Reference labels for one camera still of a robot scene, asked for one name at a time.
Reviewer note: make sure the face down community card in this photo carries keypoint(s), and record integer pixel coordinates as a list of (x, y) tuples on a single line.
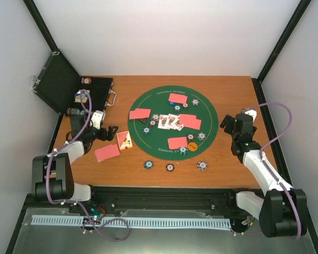
[(192, 123), (187, 118)]

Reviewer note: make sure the red backed playing card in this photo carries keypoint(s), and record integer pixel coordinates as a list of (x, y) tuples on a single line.
[(139, 113)]

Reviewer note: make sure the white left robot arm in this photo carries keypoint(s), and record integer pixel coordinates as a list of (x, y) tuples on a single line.
[(52, 178)]

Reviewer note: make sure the round green poker mat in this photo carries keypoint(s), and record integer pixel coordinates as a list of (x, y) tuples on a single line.
[(155, 143)]

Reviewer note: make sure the light blue cable duct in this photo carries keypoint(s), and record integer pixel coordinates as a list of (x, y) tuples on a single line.
[(133, 222)]

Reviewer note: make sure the blue card box in case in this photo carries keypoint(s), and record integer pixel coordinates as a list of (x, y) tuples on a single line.
[(81, 96)]

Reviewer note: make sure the white purple chip stack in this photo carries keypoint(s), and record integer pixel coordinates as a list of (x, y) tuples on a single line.
[(202, 165)]

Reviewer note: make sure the single red poker chip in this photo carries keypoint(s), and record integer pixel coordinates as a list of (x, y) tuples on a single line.
[(152, 123)]

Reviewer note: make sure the playing card box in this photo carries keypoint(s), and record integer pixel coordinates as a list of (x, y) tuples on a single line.
[(124, 140)]

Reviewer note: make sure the orange big blind button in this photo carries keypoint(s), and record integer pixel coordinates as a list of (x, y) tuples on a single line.
[(192, 146)]

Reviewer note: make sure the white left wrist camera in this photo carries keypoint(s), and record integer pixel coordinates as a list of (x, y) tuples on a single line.
[(97, 119)]

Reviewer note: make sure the red playing card deck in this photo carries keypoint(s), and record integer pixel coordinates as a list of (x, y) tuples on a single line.
[(106, 152)]

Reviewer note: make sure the face up playing card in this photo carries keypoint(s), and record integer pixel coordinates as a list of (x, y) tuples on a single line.
[(162, 122)]

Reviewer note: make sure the white purple single chip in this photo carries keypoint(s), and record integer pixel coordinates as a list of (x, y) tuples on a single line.
[(155, 117)]

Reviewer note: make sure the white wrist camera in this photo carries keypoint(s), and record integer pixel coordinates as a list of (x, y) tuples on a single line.
[(97, 119), (250, 112)]

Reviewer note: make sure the single blue poker chip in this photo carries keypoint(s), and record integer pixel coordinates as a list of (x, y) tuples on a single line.
[(146, 130)]

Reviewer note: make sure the dark red chip stack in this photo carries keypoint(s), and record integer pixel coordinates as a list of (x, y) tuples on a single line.
[(170, 167)]

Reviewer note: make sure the chip row in case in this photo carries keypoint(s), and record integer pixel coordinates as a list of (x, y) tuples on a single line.
[(75, 112)]

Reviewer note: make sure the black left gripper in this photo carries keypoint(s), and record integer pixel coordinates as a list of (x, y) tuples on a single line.
[(110, 135)]

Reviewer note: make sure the blue poker chip stack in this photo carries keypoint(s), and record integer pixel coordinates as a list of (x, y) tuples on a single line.
[(148, 164)]

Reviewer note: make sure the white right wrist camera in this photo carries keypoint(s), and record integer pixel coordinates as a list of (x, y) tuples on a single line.
[(250, 112)]

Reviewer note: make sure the orange chip in case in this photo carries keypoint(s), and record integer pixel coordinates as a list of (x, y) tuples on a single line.
[(86, 80)]

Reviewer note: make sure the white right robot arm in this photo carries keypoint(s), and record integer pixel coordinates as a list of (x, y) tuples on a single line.
[(282, 212)]

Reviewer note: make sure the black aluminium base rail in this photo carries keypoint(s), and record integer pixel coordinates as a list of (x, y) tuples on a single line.
[(211, 201)]

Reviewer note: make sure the black poker case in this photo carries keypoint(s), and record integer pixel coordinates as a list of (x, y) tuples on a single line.
[(58, 83)]

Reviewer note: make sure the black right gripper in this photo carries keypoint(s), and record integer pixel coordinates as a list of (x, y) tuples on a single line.
[(228, 129)]

